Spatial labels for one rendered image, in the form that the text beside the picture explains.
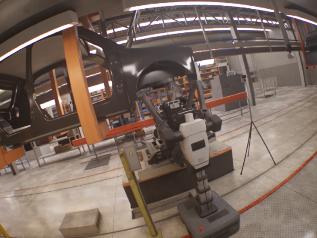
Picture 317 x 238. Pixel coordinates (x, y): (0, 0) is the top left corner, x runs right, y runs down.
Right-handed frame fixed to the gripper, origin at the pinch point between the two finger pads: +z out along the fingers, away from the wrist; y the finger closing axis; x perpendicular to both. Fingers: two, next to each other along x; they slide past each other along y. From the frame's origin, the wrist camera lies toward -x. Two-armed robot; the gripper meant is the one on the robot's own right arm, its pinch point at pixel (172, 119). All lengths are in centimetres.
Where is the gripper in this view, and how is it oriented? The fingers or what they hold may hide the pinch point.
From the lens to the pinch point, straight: 204.9
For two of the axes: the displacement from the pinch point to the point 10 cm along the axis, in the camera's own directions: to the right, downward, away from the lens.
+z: -7.2, 2.2, 6.6
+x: -5.7, 3.6, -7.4
